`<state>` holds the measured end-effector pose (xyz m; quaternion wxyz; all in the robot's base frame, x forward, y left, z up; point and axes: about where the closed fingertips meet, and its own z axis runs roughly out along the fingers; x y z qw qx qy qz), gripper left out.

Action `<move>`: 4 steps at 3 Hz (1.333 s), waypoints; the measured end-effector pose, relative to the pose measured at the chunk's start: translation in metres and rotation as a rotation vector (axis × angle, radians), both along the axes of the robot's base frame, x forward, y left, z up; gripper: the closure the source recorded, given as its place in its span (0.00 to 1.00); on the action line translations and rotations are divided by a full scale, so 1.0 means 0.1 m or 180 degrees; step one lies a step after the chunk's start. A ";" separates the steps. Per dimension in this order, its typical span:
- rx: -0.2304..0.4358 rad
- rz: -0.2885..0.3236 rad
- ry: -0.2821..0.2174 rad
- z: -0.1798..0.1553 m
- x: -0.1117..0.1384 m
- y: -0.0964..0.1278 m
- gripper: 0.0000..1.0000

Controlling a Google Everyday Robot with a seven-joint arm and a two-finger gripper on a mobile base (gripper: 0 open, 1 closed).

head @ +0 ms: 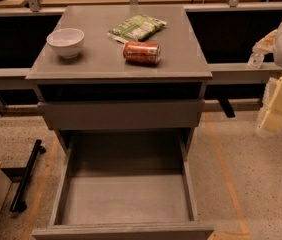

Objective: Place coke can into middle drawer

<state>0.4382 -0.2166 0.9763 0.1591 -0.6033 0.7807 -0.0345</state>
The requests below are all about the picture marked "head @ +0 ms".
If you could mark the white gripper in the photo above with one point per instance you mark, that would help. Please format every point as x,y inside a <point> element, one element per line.
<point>273,102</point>

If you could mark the red coke can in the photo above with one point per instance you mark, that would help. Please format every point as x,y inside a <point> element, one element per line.
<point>142,52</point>

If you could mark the closed grey top drawer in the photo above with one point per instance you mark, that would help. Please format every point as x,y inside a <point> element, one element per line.
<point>121,115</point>

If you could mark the grey drawer cabinet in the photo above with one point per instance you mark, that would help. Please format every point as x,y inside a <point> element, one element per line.
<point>101,74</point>

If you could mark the open grey middle drawer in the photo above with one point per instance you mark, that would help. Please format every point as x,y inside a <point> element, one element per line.
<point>125,186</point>

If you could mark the clear sanitizer bottle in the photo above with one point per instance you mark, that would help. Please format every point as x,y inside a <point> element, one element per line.
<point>255,61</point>

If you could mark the green chip bag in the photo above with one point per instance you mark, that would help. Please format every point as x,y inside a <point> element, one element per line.
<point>136,29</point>

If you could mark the white ceramic bowl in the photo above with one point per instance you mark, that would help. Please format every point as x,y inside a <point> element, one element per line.
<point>66,42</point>

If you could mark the black metal bar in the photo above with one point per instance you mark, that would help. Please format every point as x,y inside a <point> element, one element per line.
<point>18,204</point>

